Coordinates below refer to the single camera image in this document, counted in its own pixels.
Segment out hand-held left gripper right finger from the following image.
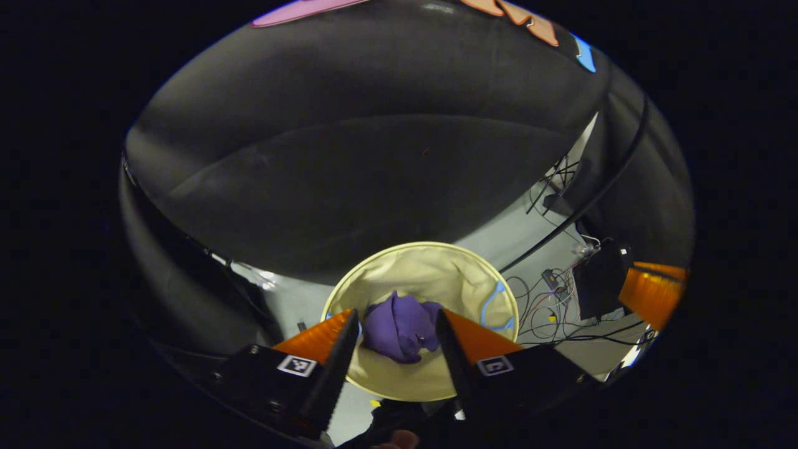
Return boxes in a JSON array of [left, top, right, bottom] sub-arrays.
[[435, 309, 602, 425]]

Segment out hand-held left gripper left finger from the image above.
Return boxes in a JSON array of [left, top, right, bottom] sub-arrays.
[[215, 309, 361, 440]]

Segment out tangle of thin cables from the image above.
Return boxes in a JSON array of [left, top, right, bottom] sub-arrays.
[[504, 156, 655, 350]]

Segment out beige laundry hamper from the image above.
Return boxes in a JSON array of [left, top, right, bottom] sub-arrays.
[[320, 241, 520, 403]]

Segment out black backdrop cloth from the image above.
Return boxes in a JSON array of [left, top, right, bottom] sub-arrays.
[[118, 0, 696, 375]]

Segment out person's dark clothing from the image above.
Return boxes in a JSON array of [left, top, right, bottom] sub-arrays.
[[337, 398, 474, 449]]

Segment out purple shirt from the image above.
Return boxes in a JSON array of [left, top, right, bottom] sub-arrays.
[[362, 291, 445, 365]]

